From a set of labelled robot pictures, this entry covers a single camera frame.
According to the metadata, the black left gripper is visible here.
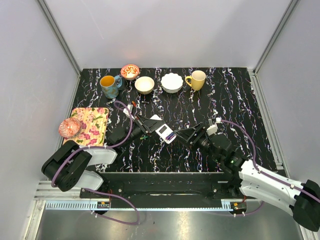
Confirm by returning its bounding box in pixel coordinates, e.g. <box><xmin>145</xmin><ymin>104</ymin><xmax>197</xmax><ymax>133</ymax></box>
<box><xmin>121</xmin><ymin>114</ymin><xmax>166</xmax><ymax>149</ymax></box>

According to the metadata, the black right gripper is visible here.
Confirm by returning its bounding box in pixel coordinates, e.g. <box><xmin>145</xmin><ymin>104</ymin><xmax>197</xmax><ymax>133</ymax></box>
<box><xmin>174</xmin><ymin>121</ymin><xmax>222</xmax><ymax>162</ymax></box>

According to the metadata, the white red remote control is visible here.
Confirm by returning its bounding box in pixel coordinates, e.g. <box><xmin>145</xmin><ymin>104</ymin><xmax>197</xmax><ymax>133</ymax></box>
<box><xmin>151</xmin><ymin>114</ymin><xmax>176</xmax><ymax>144</ymax></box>

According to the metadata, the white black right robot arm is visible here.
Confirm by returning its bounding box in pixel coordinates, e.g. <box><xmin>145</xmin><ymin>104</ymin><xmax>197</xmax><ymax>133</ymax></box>
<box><xmin>174</xmin><ymin>123</ymin><xmax>320</xmax><ymax>232</ymax></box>

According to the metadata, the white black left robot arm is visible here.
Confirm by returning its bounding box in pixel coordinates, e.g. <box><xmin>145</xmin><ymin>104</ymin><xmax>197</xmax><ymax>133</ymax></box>
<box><xmin>41</xmin><ymin>114</ymin><xmax>165</xmax><ymax>198</ymax></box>

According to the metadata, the cream round bowl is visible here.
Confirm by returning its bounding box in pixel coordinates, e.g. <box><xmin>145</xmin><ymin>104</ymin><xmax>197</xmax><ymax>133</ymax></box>
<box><xmin>134</xmin><ymin>76</ymin><xmax>155</xmax><ymax>95</ymax></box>

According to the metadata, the white scalloped bowl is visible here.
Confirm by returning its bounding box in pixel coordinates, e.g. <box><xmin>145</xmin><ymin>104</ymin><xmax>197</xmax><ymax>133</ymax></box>
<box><xmin>160</xmin><ymin>73</ymin><xmax>184</xmax><ymax>94</ymax></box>

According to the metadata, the blue floral mug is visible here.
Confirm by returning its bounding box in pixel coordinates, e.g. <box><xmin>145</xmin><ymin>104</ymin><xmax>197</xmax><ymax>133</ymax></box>
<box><xmin>99</xmin><ymin>75</ymin><xmax>123</xmax><ymax>99</ymax></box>

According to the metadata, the orange patterned small bowl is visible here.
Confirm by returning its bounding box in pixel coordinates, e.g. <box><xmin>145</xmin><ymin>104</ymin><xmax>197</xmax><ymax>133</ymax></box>
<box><xmin>120</xmin><ymin>64</ymin><xmax>140</xmax><ymax>81</ymax></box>

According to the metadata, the yellow mug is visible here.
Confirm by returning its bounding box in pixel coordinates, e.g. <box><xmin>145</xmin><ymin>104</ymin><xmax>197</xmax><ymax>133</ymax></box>
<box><xmin>184</xmin><ymin>70</ymin><xmax>207</xmax><ymax>91</ymax></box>

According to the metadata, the floral wooden tray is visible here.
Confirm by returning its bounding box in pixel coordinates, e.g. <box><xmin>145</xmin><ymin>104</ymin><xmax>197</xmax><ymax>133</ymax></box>
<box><xmin>63</xmin><ymin>107</ymin><xmax>109</xmax><ymax>146</ymax></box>

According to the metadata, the red patterned bowl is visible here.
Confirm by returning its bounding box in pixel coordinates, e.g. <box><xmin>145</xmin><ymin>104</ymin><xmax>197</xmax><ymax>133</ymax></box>
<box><xmin>58</xmin><ymin>117</ymin><xmax>82</xmax><ymax>139</ymax></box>

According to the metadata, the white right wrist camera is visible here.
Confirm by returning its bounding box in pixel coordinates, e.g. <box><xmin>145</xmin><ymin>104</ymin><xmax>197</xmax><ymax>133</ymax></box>
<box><xmin>206</xmin><ymin>117</ymin><xmax>222</xmax><ymax>136</ymax></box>

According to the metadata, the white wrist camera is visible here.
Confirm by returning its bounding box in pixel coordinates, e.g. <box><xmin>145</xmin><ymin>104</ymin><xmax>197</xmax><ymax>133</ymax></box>
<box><xmin>206</xmin><ymin>117</ymin><xmax>222</xmax><ymax>136</ymax></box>
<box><xmin>122</xmin><ymin>104</ymin><xmax>135</xmax><ymax>121</ymax></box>

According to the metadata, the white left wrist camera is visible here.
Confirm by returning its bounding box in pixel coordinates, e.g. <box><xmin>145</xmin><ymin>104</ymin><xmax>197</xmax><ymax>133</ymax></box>
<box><xmin>122</xmin><ymin>104</ymin><xmax>135</xmax><ymax>121</ymax></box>

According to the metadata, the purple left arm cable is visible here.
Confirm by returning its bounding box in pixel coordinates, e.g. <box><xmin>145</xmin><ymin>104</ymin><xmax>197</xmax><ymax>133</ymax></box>
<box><xmin>50</xmin><ymin>100</ymin><xmax>140</xmax><ymax>225</ymax></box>

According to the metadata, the aluminium frame post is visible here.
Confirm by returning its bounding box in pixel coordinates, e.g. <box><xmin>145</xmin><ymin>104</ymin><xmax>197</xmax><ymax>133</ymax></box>
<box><xmin>36</xmin><ymin>0</ymin><xmax>82</xmax><ymax>76</ymax></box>

